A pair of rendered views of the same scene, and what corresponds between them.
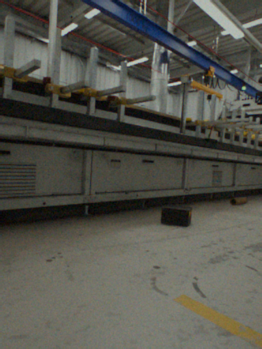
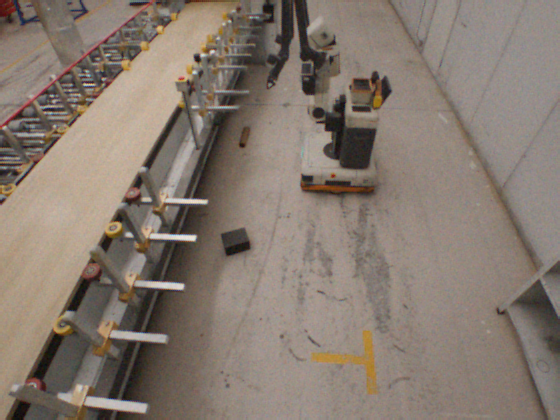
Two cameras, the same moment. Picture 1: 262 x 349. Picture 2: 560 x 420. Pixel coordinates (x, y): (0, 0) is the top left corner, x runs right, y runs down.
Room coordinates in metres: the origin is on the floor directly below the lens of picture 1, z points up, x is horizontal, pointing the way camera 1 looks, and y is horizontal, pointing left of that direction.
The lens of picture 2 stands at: (0.41, 0.37, 2.08)
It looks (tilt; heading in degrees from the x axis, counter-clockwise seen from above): 49 degrees down; 320
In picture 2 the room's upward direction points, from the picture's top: 2 degrees counter-clockwise
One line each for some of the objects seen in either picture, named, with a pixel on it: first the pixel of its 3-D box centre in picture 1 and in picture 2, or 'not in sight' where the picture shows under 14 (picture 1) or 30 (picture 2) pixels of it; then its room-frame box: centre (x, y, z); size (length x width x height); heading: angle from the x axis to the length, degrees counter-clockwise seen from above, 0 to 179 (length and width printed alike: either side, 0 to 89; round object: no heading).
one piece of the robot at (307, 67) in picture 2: not in sight; (310, 74); (2.10, -1.42, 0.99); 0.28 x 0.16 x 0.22; 133
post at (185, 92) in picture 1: (183, 109); (191, 120); (2.27, -0.45, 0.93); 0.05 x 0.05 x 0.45; 44
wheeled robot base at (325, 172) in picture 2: not in sight; (336, 161); (1.89, -1.62, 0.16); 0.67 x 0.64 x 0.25; 43
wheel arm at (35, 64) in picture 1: (19, 73); (116, 335); (1.24, 0.57, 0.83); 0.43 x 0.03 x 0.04; 44
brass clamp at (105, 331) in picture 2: (12, 74); (104, 338); (1.26, 0.61, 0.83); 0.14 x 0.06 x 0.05; 134
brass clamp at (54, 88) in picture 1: (58, 90); (129, 287); (1.43, 0.43, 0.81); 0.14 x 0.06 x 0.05; 134
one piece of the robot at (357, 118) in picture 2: not in sight; (352, 122); (1.82, -1.68, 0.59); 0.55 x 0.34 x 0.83; 133
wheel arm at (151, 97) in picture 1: (129, 101); (169, 202); (1.76, 0.03, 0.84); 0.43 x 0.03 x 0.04; 44
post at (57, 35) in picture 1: (55, 71); (118, 281); (1.42, 0.45, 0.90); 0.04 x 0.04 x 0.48; 44
